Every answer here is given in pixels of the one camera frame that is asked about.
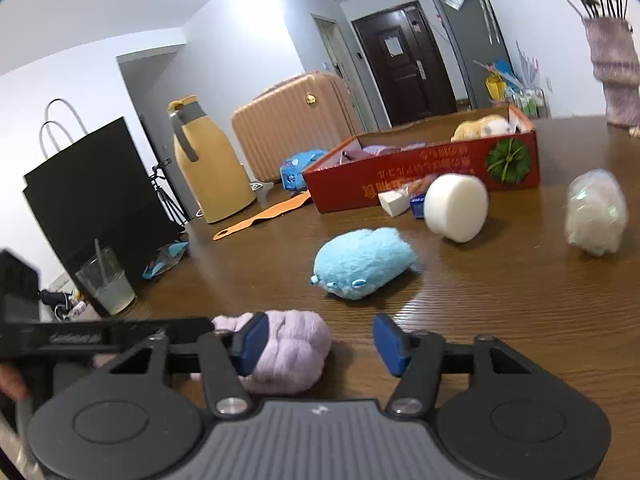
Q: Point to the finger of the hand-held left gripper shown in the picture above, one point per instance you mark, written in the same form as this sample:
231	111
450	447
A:
110	335

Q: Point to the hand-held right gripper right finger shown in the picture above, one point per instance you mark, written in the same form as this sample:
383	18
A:
387	345

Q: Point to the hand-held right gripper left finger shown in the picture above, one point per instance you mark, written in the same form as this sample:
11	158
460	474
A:
252	342

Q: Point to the blue plush toy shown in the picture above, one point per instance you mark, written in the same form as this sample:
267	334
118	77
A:
362	262

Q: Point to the white round sponge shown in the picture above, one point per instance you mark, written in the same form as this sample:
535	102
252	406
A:
456	207

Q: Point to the red cardboard box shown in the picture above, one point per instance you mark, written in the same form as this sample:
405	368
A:
440	175

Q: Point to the purple cloth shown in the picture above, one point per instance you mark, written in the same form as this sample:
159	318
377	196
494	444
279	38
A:
380	150

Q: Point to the yellow white guinea pig plush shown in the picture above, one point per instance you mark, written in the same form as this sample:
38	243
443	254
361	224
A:
482	127

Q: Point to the person's left hand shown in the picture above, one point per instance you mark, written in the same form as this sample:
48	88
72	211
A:
11	382

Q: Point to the glass with cloudy drink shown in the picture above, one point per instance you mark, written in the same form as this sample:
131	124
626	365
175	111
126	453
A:
107	287

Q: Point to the small blue packet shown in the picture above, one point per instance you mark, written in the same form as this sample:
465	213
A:
165	260

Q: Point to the black paper bag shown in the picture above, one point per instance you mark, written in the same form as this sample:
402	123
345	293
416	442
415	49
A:
100	195

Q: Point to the white wedge sponge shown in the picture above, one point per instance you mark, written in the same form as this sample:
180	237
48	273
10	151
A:
391	205

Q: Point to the small blue item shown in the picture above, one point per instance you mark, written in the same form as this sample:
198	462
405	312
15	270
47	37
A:
417	207

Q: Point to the black tripod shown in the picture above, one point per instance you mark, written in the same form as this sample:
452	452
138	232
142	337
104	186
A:
167	195

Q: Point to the yellow thermos jug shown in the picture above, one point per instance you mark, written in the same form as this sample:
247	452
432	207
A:
215	175

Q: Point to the blue wet wipes pack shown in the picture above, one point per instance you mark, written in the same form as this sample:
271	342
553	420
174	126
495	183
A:
300	167

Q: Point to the pink ribbed suitcase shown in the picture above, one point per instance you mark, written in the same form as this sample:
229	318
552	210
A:
295	120

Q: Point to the yellow bag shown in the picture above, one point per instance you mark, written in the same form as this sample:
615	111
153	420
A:
496	87

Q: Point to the dark brown door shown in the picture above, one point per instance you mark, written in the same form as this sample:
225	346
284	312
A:
400	65

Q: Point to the purple feather decoration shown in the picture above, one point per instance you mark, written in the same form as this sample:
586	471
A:
529	67

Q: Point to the grey refrigerator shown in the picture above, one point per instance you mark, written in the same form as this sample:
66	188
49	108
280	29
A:
470	35

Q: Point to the pink textured vase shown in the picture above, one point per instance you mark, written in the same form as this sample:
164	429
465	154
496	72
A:
617	75

